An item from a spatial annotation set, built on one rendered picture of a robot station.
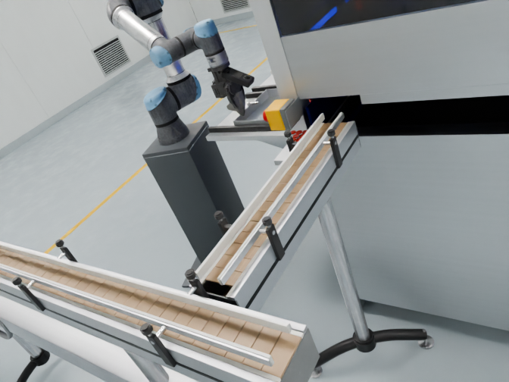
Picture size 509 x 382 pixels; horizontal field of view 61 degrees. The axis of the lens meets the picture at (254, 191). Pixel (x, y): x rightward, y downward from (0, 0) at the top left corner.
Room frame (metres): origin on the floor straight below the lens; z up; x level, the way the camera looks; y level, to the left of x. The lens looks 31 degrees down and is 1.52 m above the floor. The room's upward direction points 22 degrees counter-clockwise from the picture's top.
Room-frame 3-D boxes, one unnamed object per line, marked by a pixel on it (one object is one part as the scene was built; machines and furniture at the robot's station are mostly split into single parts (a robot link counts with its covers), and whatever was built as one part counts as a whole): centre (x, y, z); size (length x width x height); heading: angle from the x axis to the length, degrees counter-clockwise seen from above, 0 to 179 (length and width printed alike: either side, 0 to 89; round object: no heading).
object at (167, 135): (1.92, 0.25, 0.84); 0.15 x 0.15 x 0.10
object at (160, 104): (1.92, 0.25, 0.96); 0.13 x 0.12 x 0.14; 115
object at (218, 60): (1.57, -0.05, 1.14); 0.08 x 0.08 x 0.05
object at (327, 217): (1.02, -0.17, 0.46); 0.09 x 0.09 x 0.77; 47
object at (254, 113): (1.50, -0.24, 0.90); 0.34 x 0.26 x 0.04; 46
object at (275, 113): (1.22, -0.17, 1.00); 0.08 x 0.07 x 0.07; 47
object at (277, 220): (0.91, -0.07, 0.92); 0.69 x 0.15 x 0.16; 137
